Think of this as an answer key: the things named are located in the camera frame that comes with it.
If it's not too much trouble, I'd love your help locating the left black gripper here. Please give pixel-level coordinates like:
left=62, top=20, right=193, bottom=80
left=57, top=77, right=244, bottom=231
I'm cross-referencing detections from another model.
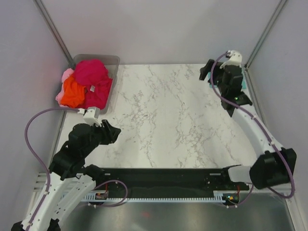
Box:
left=82, top=119, right=121, bottom=156

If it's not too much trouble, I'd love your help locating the teal t shirt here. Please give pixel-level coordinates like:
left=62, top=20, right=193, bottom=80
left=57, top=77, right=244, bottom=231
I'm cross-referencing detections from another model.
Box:
left=207, top=70, right=246, bottom=90

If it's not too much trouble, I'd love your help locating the clear plastic bin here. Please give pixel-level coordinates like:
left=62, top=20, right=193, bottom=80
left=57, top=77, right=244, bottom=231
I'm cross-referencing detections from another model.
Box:
left=59, top=54, right=120, bottom=113

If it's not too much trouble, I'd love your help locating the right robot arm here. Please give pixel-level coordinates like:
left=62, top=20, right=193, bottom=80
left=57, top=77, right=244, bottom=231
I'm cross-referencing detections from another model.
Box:
left=199, top=59, right=297, bottom=196

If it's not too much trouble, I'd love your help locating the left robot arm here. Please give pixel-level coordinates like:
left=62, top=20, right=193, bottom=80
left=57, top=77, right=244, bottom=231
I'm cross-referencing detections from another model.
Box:
left=12, top=120, right=121, bottom=231

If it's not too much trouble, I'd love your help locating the orange t shirt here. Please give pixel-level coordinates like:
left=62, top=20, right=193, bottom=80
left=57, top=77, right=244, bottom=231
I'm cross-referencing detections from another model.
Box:
left=60, top=75, right=86, bottom=108

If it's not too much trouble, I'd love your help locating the magenta t shirt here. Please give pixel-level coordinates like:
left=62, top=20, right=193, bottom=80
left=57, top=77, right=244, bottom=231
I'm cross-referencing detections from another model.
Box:
left=74, top=59, right=113, bottom=110

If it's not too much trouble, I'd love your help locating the light pink t shirt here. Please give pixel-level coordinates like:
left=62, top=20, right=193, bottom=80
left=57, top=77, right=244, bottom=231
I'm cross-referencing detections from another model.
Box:
left=55, top=68, right=74, bottom=104

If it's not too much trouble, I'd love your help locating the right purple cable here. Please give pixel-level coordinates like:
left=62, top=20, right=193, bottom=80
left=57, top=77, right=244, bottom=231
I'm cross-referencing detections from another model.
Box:
left=210, top=51, right=297, bottom=209

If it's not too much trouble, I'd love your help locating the purple cable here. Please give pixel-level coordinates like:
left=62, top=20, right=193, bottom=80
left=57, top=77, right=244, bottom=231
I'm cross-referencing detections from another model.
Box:
left=24, top=107, right=128, bottom=224
left=210, top=51, right=297, bottom=209

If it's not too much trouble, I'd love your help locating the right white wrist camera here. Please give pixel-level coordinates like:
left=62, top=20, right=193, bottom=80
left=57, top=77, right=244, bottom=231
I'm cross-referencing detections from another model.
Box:
left=220, top=50, right=243, bottom=69

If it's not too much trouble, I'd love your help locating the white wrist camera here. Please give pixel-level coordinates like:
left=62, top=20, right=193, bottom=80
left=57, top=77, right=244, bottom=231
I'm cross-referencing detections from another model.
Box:
left=77, top=107, right=101, bottom=127
left=220, top=50, right=243, bottom=69

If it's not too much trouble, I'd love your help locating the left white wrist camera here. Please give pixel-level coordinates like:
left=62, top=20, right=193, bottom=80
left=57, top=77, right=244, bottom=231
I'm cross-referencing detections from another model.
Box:
left=77, top=107, right=101, bottom=127

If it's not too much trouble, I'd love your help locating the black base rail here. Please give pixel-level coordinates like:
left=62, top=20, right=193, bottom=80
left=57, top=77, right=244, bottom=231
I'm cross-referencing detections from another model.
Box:
left=82, top=167, right=249, bottom=198

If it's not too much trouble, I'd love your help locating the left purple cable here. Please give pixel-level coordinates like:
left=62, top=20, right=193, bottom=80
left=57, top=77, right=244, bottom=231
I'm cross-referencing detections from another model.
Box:
left=24, top=107, right=128, bottom=224

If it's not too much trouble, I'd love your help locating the right aluminium frame post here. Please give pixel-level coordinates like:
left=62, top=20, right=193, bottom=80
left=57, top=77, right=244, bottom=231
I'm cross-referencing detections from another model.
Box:
left=244, top=0, right=288, bottom=70

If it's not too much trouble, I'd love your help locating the aluminium frame post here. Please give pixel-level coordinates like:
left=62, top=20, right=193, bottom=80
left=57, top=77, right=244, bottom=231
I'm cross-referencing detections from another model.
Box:
left=33, top=0, right=73, bottom=64
left=244, top=0, right=288, bottom=70

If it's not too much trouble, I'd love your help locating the white slotted cable duct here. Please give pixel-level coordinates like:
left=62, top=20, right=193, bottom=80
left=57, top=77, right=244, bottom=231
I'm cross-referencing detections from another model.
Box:
left=81, top=192, right=226, bottom=203

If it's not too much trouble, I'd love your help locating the left aluminium frame post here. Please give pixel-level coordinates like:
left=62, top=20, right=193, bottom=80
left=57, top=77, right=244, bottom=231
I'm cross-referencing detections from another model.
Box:
left=33, top=0, right=73, bottom=64

